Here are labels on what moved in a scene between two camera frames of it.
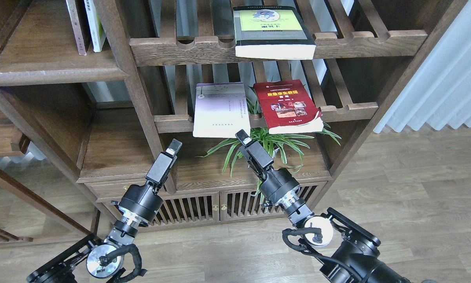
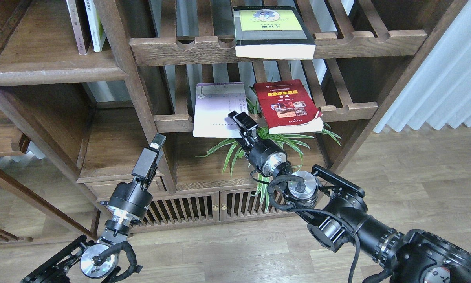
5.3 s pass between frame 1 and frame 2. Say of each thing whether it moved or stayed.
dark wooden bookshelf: stayed
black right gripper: moved
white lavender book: stayed
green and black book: stayed
